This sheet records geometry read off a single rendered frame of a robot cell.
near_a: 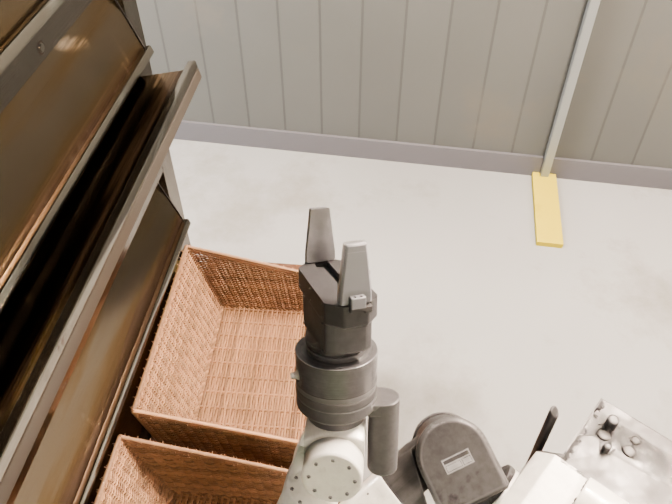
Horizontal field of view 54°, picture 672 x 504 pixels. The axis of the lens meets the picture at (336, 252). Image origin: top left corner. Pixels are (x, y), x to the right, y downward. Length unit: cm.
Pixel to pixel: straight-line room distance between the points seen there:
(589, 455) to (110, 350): 102
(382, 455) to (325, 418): 9
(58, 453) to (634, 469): 101
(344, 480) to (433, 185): 283
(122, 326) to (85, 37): 63
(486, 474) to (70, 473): 84
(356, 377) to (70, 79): 86
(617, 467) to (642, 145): 279
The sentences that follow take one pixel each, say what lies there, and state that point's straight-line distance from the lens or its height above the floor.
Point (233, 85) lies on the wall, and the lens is 354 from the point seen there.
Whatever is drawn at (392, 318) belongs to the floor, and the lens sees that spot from 281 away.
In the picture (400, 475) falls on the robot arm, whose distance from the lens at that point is 91.
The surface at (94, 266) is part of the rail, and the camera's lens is 109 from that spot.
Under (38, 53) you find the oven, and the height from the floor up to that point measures 165.
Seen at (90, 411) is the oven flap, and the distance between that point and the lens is 148.
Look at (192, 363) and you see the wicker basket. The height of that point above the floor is 67.
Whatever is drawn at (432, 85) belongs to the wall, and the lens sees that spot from 334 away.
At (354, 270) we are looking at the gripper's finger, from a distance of 60.
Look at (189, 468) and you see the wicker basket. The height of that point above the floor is 73.
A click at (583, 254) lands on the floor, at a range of 326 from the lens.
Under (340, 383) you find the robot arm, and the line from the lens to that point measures 68.
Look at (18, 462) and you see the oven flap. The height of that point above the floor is 141.
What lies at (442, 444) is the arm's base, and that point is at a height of 141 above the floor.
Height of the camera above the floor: 219
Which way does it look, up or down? 45 degrees down
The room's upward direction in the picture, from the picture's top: straight up
